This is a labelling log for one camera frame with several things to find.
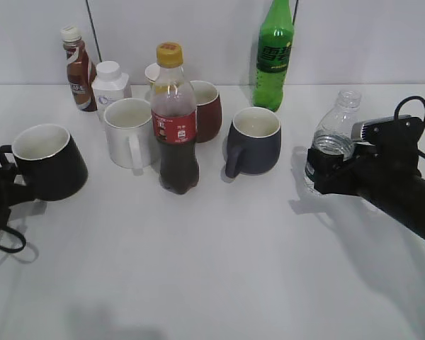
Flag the clear cestbon water bottle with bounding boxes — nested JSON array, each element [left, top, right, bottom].
[[310, 89, 361, 161]]

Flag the red ceramic cup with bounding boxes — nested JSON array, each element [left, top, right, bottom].
[[191, 80, 222, 143]]

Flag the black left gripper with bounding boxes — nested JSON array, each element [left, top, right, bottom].
[[0, 163, 36, 208]]

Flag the white plastic milk bottle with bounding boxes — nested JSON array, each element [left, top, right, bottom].
[[91, 61, 132, 124]]

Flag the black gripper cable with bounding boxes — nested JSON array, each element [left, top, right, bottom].
[[393, 96, 425, 187], [0, 166, 28, 253]]

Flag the cola bottle yellow cap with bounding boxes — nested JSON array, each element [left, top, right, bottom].
[[150, 42, 199, 195]]

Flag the black ceramic cup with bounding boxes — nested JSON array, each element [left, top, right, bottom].
[[0, 123, 88, 201]]

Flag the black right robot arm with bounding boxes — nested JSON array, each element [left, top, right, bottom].
[[307, 115, 425, 240]]

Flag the dark blue ceramic mug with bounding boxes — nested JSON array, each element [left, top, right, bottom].
[[225, 107, 282, 179]]

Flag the white yellow paper cup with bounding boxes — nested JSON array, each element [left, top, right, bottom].
[[144, 62, 160, 87]]

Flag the black cable on wall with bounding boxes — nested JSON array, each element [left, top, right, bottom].
[[86, 0, 103, 63]]

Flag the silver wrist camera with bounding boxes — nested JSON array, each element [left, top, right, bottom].
[[351, 115, 412, 145]]

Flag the green sprite bottle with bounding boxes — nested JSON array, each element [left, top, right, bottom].
[[253, 0, 295, 112]]

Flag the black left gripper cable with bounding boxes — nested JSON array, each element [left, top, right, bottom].
[[0, 166, 28, 253]]

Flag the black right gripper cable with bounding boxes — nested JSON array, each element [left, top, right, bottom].
[[393, 96, 425, 187]]

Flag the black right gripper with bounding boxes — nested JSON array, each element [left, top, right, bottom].
[[307, 116, 425, 203]]

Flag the white ceramic mug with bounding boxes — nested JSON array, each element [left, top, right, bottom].
[[103, 98, 159, 174]]

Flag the brown coffee drink bottle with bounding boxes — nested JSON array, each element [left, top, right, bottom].
[[60, 25, 97, 112]]

